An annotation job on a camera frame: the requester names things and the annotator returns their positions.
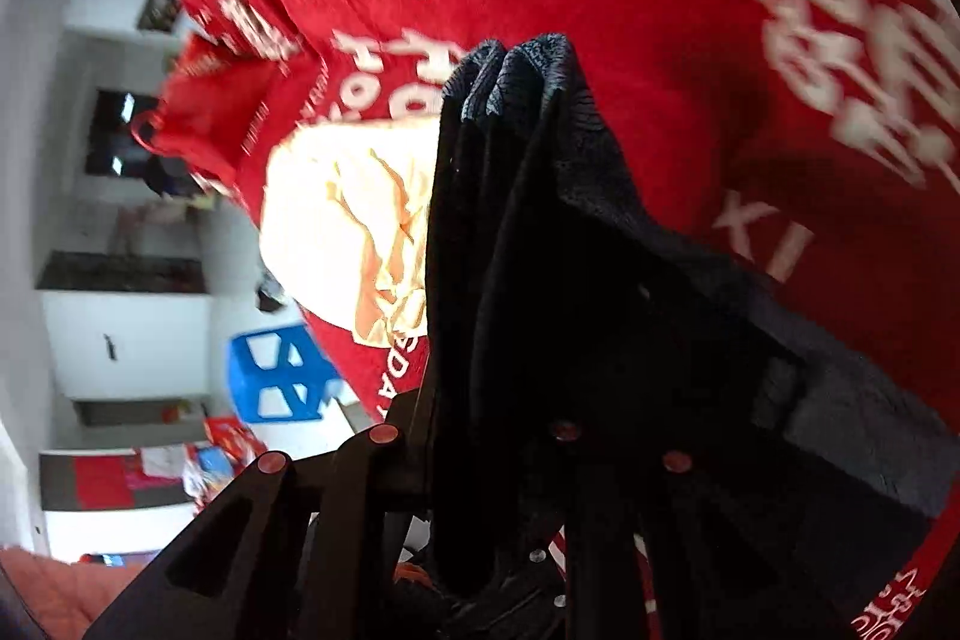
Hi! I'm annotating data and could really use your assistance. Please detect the black pants with grey trim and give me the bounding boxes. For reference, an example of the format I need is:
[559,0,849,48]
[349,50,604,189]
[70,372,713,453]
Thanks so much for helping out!
[407,34,958,638]

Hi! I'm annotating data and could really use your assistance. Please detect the blue plastic stool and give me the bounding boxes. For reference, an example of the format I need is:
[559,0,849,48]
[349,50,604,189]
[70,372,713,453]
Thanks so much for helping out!
[226,323,338,424]

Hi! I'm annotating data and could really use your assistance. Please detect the white shelving cabinet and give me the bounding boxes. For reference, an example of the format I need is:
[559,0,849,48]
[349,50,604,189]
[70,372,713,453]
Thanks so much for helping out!
[2,0,263,560]

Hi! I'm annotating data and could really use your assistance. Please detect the cream yellow cloth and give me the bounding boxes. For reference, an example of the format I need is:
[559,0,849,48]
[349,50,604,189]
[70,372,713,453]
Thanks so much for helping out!
[259,115,439,347]

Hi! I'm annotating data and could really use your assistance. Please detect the red blanket with white characters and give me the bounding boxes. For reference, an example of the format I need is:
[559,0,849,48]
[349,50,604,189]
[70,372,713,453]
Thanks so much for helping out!
[130,0,960,640]

